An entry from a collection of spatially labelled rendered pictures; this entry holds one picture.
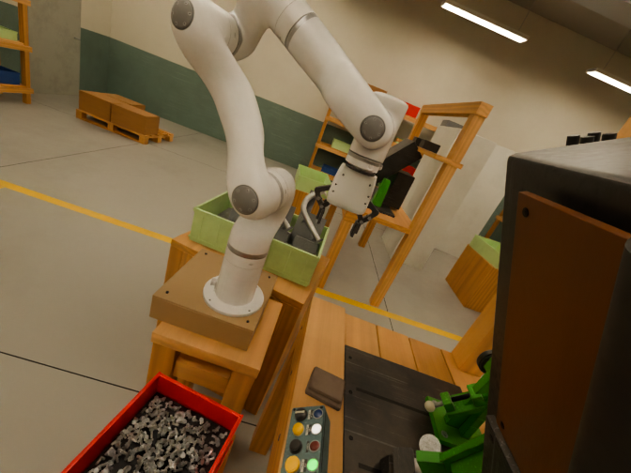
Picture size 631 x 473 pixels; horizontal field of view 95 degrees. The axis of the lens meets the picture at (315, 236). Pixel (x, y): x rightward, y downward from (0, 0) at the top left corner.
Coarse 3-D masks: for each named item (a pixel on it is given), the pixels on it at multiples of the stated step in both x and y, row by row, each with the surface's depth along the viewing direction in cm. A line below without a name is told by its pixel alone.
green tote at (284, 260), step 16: (224, 192) 159; (208, 208) 145; (224, 208) 167; (192, 224) 134; (208, 224) 133; (224, 224) 132; (192, 240) 138; (208, 240) 136; (224, 240) 135; (272, 240) 131; (272, 256) 134; (288, 256) 132; (304, 256) 132; (272, 272) 137; (288, 272) 136; (304, 272) 134
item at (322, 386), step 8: (312, 376) 77; (320, 376) 77; (328, 376) 78; (336, 376) 79; (312, 384) 74; (320, 384) 75; (328, 384) 76; (336, 384) 77; (344, 384) 78; (312, 392) 74; (320, 392) 74; (328, 392) 74; (336, 392) 75; (344, 392) 78; (320, 400) 73; (328, 400) 74; (336, 400) 73; (336, 408) 73
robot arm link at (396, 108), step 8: (384, 96) 58; (392, 96) 59; (384, 104) 59; (392, 104) 59; (400, 104) 59; (392, 112) 59; (400, 112) 60; (392, 120) 59; (400, 120) 61; (392, 136) 61; (352, 144) 65; (360, 144) 63; (360, 152) 63; (368, 152) 63; (376, 152) 62; (384, 152) 64; (376, 160) 64
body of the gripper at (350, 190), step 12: (348, 168) 66; (336, 180) 68; (348, 180) 67; (360, 180) 67; (372, 180) 67; (336, 192) 69; (348, 192) 68; (360, 192) 68; (372, 192) 68; (336, 204) 70; (348, 204) 69; (360, 204) 69
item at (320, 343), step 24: (312, 312) 105; (336, 312) 110; (312, 336) 94; (336, 336) 98; (312, 360) 85; (336, 360) 88; (288, 384) 87; (288, 408) 71; (336, 432) 69; (336, 456) 64
